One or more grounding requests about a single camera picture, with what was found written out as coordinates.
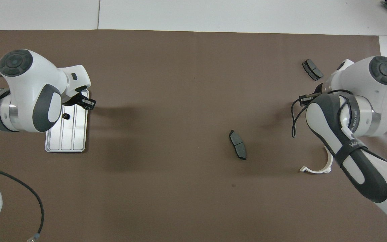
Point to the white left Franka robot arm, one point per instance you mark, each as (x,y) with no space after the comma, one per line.
(29,87)

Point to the brown paper table mat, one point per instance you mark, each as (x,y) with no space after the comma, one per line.
(180,101)

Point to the silver metal tray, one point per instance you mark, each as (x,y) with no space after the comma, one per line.
(66,141)

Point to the long dark grey brake pad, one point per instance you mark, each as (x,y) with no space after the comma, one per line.
(238,144)

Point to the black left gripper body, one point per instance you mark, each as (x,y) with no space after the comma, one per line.
(81,90)

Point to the small black bearing gear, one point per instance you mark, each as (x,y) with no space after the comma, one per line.
(66,116)

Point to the short dark grey brake pad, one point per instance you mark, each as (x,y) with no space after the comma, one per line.
(312,69)

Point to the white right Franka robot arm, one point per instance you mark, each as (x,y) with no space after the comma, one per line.
(375,101)

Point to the white curved plastic bracket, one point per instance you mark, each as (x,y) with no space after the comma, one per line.
(314,170)

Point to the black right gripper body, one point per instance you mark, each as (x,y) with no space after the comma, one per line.
(319,89)

